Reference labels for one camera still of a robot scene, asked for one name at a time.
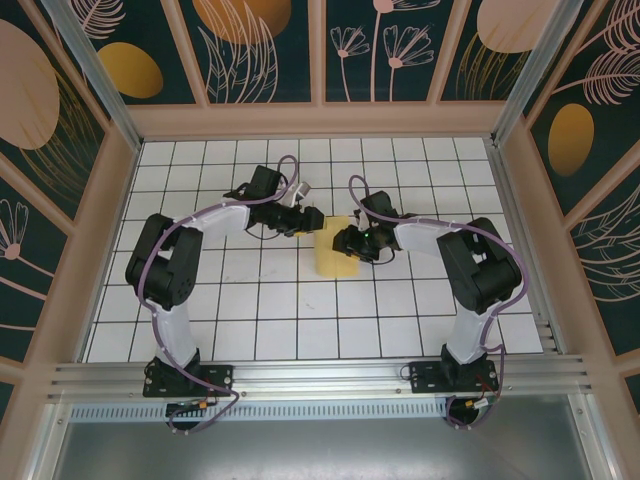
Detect yellow cloth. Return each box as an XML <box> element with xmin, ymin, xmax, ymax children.
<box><xmin>313</xmin><ymin>214</ymin><xmax>360</xmax><ymax>278</ymax></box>

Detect grey metal sheet panel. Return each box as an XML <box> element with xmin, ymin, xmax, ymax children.
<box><xmin>47</xmin><ymin>394</ymin><xmax>601</xmax><ymax>480</ymax></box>

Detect white grid mat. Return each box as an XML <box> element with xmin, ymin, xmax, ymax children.
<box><xmin>79</xmin><ymin>138</ymin><xmax>546</xmax><ymax>362</ymax></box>

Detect aluminium mounting rail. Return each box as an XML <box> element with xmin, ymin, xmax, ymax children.
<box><xmin>47</xmin><ymin>354</ymin><xmax>599</xmax><ymax>401</ymax></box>

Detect aluminium side rail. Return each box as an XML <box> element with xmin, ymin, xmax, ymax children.
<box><xmin>487</xmin><ymin>142</ymin><xmax>569</xmax><ymax>359</ymax></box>

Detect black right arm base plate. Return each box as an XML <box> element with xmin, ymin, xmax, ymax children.
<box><xmin>408</xmin><ymin>360</ymin><xmax>500</xmax><ymax>396</ymax></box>

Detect slotted grey cable duct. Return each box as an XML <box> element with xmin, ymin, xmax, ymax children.
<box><xmin>69</xmin><ymin>403</ymin><xmax>451</xmax><ymax>422</ymax></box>

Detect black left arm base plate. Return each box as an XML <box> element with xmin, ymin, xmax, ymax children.
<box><xmin>143</xmin><ymin>363</ymin><xmax>236</xmax><ymax>399</ymax></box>

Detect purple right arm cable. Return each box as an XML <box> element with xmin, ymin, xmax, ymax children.
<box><xmin>348</xmin><ymin>174</ymin><xmax>531</xmax><ymax>432</ymax></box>

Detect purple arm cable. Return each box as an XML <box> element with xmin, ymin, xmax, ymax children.
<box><xmin>348</xmin><ymin>174</ymin><xmax>531</xmax><ymax>432</ymax></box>
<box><xmin>137</xmin><ymin>155</ymin><xmax>306</xmax><ymax>436</ymax></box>

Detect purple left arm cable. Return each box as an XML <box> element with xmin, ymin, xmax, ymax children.
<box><xmin>137</xmin><ymin>155</ymin><xmax>306</xmax><ymax>436</ymax></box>

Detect aluminium frame post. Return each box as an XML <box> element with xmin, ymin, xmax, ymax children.
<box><xmin>39</xmin><ymin>0</ymin><xmax>145</xmax><ymax>154</ymax></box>
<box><xmin>489</xmin><ymin>0</ymin><xmax>594</xmax><ymax>149</ymax></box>

